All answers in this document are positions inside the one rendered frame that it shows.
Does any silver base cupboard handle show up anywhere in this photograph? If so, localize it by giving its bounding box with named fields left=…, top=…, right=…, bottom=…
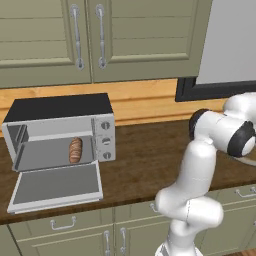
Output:
left=103, top=229, right=112, bottom=256
left=119, top=227, right=128, bottom=256

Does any silver drawer handle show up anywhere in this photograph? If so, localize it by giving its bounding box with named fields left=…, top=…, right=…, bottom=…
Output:
left=234, top=186, right=256, bottom=199
left=49, top=215, right=78, bottom=232
left=149, top=202, right=161, bottom=214

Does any olive drawer front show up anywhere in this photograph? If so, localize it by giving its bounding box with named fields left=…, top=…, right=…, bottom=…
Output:
left=7, top=207, right=116, bottom=242
left=213, top=183, right=256, bottom=206
left=113, top=199, right=162, bottom=224

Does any grey flat panel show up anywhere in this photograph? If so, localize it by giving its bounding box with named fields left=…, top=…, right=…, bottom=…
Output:
left=195, top=0, right=256, bottom=86

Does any olive wall cupboard door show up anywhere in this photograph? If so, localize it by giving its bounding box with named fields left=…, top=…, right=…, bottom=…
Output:
left=86, top=0, right=214, bottom=84
left=0, top=0, right=93, bottom=90

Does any brown baguette bread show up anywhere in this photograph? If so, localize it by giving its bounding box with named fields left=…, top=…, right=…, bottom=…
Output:
left=68, top=136, right=83, bottom=164

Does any toaster oven door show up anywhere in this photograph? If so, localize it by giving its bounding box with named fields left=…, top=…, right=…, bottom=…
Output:
left=6, top=160, right=104, bottom=215

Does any silver toaster oven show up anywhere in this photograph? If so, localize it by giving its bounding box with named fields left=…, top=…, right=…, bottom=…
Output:
left=1, top=92, right=117, bottom=173

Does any olive base cupboard door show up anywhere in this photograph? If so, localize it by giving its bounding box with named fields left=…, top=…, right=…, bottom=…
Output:
left=15, top=224, right=116, bottom=256
left=0, top=224, right=18, bottom=256
left=199, top=199, right=256, bottom=256
left=114, top=216, right=174, bottom=256

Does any silver wall cupboard handle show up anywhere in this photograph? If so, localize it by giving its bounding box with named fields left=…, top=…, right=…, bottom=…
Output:
left=69, top=3, right=86, bottom=71
left=95, top=3, right=108, bottom=70

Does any black appliance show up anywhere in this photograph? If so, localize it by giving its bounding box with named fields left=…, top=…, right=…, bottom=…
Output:
left=175, top=77, right=256, bottom=103

